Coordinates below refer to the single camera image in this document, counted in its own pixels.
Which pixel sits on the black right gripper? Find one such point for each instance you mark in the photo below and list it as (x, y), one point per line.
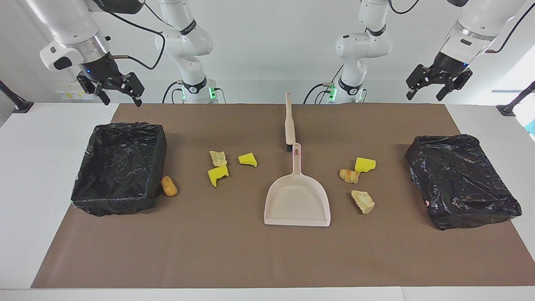
(100, 67)

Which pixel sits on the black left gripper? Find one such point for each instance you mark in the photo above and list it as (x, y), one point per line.
(449, 65)

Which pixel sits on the brown oval bread piece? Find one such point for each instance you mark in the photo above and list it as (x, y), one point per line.
(169, 186)

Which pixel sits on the yellow sponge wedge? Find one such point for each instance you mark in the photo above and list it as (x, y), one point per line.
(364, 164)

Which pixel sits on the pale beige rock-like chunk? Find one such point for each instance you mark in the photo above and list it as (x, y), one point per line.
(218, 159)

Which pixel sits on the orange striped croissant piece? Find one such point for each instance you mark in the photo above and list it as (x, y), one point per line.
(349, 176)

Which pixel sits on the notched yellow sponge piece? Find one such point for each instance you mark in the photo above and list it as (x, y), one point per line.
(215, 177)

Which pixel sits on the tan rock-like chunk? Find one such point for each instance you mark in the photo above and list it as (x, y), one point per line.
(363, 202)

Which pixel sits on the curved-edge yellow sponge piece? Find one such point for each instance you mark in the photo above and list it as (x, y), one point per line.
(247, 159)

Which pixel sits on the pink hand brush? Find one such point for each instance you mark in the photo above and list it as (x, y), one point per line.
(289, 129)

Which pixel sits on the pink plastic dustpan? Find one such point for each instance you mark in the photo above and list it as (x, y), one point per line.
(296, 205)

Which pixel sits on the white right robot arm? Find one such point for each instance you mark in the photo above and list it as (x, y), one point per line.
(186, 39)

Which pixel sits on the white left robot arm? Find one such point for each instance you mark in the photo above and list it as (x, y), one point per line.
(359, 46)

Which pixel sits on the open bin with black bag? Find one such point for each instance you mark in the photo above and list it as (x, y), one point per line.
(117, 167)

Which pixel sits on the bin wrapped in black bag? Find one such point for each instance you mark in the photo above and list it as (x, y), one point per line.
(459, 179)

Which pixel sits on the black clamp stand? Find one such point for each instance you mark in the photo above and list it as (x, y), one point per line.
(516, 102)
(16, 102)

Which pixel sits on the teal object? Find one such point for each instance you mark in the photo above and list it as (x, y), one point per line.
(532, 126)

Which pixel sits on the brown table mat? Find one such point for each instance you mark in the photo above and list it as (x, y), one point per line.
(250, 259)

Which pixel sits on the white wall socket strip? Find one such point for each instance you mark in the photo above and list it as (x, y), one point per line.
(71, 93)

